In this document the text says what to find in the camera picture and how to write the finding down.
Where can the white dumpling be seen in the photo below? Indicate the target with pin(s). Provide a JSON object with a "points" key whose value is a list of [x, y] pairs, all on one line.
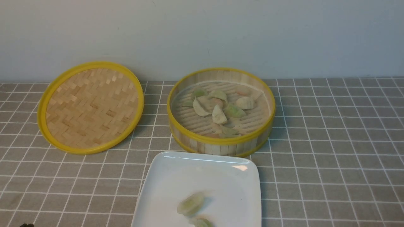
{"points": [[199, 108], [218, 116], [246, 103]]}

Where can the green dumpling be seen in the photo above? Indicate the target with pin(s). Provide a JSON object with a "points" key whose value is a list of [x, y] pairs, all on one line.
{"points": [[191, 205], [198, 92], [234, 111], [187, 103], [218, 94]]}

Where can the white square ceramic plate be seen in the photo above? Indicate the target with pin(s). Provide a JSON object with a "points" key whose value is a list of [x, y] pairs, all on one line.
{"points": [[231, 188]]}

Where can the pink dumpling centre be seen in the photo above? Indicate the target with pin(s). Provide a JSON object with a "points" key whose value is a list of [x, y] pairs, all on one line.
{"points": [[212, 102]]}

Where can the pink dumpling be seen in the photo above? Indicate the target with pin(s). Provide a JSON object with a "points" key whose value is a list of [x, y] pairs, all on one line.
{"points": [[254, 94], [212, 102]]}

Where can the yellow rimmed bamboo steamer basket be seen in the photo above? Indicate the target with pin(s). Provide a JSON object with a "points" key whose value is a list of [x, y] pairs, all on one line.
{"points": [[239, 136]]}

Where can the pink dumpling back right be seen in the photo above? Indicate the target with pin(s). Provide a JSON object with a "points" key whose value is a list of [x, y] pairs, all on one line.
{"points": [[254, 94]]}

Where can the yellow rimmed bamboo steamer lid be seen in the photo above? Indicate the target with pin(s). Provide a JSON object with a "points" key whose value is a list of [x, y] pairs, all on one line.
{"points": [[90, 108]]}

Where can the grey checked tablecloth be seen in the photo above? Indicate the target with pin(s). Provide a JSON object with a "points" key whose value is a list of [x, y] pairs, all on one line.
{"points": [[334, 158]]}

